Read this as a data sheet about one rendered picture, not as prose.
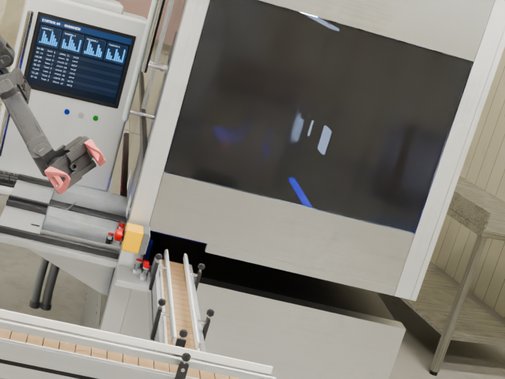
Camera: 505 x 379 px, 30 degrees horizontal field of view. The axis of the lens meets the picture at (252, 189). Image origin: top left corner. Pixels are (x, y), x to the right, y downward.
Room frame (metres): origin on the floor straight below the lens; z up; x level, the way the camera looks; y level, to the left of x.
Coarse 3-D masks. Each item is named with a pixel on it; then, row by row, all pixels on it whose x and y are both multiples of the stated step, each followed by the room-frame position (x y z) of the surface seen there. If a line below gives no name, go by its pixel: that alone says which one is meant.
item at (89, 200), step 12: (72, 192) 3.46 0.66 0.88; (84, 192) 3.47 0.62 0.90; (96, 192) 3.48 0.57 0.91; (60, 204) 3.21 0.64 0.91; (84, 204) 3.37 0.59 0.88; (96, 204) 3.41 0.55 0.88; (108, 204) 3.45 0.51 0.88; (120, 204) 3.50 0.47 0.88; (108, 216) 3.24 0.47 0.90; (120, 216) 3.25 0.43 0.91
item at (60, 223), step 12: (48, 216) 3.11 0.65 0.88; (60, 216) 3.13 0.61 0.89; (72, 216) 3.13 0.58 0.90; (84, 216) 3.14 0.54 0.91; (48, 228) 2.99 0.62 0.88; (60, 228) 3.02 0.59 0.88; (72, 228) 3.06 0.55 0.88; (84, 228) 3.10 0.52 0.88; (96, 228) 3.13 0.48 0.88; (108, 228) 3.16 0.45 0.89; (72, 240) 2.89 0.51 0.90; (84, 240) 2.89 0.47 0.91; (96, 240) 3.01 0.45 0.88
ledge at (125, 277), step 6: (120, 270) 2.81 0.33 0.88; (126, 270) 2.82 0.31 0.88; (132, 270) 2.84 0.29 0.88; (120, 276) 2.76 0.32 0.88; (126, 276) 2.77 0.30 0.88; (132, 276) 2.79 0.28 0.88; (138, 276) 2.80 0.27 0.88; (120, 282) 2.72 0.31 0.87; (126, 282) 2.72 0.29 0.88; (132, 282) 2.74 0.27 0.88; (138, 282) 2.75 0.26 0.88; (144, 282) 2.76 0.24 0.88; (132, 288) 2.73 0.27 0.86; (138, 288) 2.73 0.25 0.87; (144, 288) 2.74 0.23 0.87
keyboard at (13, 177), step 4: (0, 172) 3.62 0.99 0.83; (8, 172) 3.66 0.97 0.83; (0, 176) 3.58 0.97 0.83; (4, 176) 3.59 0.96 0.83; (8, 176) 3.61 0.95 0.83; (12, 176) 3.62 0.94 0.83; (16, 176) 3.64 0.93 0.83; (0, 180) 3.55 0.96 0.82; (4, 180) 3.56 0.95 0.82; (8, 180) 3.56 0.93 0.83; (12, 180) 3.56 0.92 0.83; (16, 180) 3.58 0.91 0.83; (0, 184) 3.54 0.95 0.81; (4, 184) 3.54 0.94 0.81; (8, 184) 3.55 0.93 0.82; (12, 184) 3.55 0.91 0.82
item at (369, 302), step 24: (168, 240) 3.31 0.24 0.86; (192, 264) 3.12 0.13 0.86; (216, 264) 3.20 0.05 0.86; (240, 264) 3.27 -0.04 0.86; (264, 288) 3.09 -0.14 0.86; (288, 288) 3.16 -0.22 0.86; (312, 288) 3.24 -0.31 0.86; (336, 288) 3.32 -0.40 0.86; (360, 288) 3.41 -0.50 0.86; (360, 312) 3.14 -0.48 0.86; (384, 312) 3.21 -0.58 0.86
